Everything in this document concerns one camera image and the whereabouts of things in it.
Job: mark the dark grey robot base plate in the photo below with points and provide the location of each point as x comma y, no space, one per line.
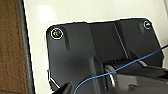
76,43

